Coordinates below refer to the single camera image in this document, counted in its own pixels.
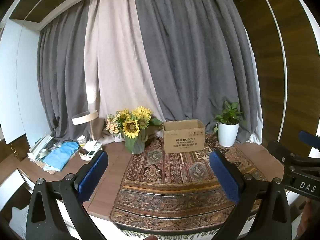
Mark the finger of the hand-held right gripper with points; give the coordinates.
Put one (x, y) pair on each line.
(310, 138)
(277, 150)

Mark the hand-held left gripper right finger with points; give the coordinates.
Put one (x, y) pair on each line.
(225, 177)

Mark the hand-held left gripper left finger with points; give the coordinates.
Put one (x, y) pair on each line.
(92, 177)

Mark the brown cardboard box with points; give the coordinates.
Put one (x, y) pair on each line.
(183, 140)

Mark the person's right hand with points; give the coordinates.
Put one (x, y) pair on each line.
(312, 215)

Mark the small white jar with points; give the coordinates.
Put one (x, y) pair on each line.
(81, 141)

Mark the blue cloth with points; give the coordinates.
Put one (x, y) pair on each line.
(61, 155)

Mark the white plant pot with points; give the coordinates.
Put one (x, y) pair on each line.
(228, 135)

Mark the grey pleated flower vase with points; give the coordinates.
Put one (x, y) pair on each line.
(138, 148)

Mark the green potted plant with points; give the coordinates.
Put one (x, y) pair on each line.
(230, 116)

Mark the white desk lamp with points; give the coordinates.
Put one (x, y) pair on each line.
(83, 117)

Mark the stack of papers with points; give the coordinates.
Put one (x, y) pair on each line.
(40, 143)

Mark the patterned table rug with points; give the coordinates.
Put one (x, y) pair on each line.
(162, 180)

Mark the sunflower bouquet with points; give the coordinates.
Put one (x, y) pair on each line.
(131, 127)

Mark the dark grey curtain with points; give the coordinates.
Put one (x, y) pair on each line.
(65, 67)

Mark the beige curtain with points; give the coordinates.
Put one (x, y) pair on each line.
(117, 55)

